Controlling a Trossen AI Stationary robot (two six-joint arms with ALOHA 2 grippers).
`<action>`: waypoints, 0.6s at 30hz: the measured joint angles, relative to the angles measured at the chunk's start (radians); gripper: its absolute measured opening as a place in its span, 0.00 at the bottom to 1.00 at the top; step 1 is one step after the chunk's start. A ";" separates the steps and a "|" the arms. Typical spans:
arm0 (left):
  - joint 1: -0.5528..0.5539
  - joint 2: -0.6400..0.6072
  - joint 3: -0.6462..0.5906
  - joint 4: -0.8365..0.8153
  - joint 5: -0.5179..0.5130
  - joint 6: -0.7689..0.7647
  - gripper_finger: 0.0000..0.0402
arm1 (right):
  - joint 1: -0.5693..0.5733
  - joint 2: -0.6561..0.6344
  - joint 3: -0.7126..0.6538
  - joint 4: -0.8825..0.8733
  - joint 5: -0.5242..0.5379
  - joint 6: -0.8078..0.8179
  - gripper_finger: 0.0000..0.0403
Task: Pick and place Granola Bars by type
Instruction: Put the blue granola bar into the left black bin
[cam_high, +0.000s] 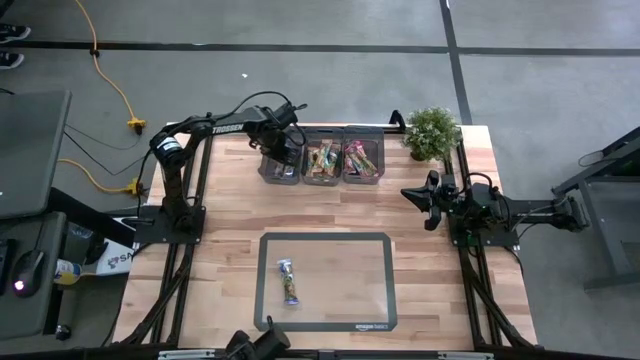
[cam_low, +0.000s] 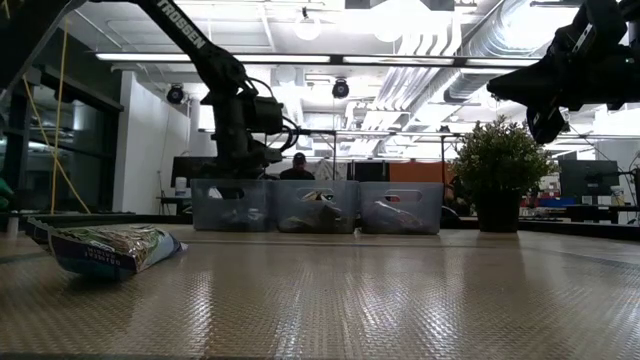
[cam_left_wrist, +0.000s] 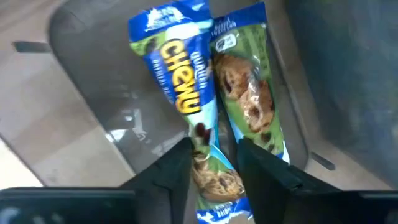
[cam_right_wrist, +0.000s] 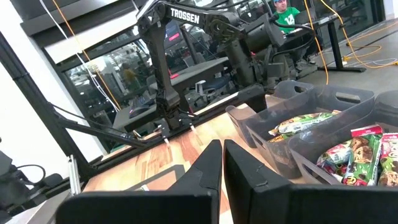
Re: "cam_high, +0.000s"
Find black table clamp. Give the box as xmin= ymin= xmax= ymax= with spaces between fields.
xmin=388 ymin=109 xmax=407 ymax=134

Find person's shoe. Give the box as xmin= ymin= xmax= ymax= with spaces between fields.
xmin=0 ymin=51 xmax=25 ymax=71
xmin=0 ymin=23 xmax=32 ymax=44

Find dark grey monitor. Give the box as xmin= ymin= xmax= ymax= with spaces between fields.
xmin=0 ymin=89 xmax=72 ymax=220

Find dark grey metal stand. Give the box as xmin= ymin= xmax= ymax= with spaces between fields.
xmin=551 ymin=125 xmax=640 ymax=292

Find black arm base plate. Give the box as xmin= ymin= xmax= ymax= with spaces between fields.
xmin=132 ymin=205 xmax=207 ymax=246
xmin=449 ymin=219 xmax=521 ymax=249

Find white printed box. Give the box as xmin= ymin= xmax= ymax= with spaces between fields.
xmin=94 ymin=238 xmax=136 ymax=277

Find silver metal bracket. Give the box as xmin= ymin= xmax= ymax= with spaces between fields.
xmin=157 ymin=349 xmax=217 ymax=360
xmin=437 ymin=351 xmax=496 ymax=360

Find grey-bordered silicone baking mat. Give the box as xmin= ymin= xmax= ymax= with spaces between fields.
xmin=253 ymin=231 xmax=399 ymax=333

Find black metal table frame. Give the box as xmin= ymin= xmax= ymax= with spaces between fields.
xmin=112 ymin=109 xmax=539 ymax=360

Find dark grey desk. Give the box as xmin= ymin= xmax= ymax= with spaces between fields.
xmin=0 ymin=211 xmax=69 ymax=341

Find black floor cable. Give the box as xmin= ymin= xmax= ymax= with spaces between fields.
xmin=63 ymin=123 xmax=161 ymax=177

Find potted green plant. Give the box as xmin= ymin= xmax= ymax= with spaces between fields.
xmin=402 ymin=106 xmax=464 ymax=163

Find grey plastic bin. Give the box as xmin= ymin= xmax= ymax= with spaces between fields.
xmin=342 ymin=126 xmax=386 ymax=186
xmin=301 ymin=126 xmax=346 ymax=187
xmin=257 ymin=126 xmax=306 ymax=186

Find black computer mouse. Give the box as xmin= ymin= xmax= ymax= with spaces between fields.
xmin=10 ymin=249 xmax=46 ymax=299

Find yellow extension cord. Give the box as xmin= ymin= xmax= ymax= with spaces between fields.
xmin=73 ymin=0 xmax=148 ymax=136
xmin=56 ymin=158 xmax=145 ymax=196

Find yellow labelled bottle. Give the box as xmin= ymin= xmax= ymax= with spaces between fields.
xmin=53 ymin=258 xmax=85 ymax=287

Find black keyboard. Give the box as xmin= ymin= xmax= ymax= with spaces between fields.
xmin=0 ymin=238 xmax=17 ymax=296

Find green snack bag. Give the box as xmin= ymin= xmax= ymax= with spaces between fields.
xmin=313 ymin=141 xmax=327 ymax=177

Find black desk support bar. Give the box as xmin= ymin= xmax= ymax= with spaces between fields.
xmin=47 ymin=187 xmax=136 ymax=246

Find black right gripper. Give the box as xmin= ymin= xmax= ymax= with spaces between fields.
xmin=400 ymin=169 xmax=459 ymax=232

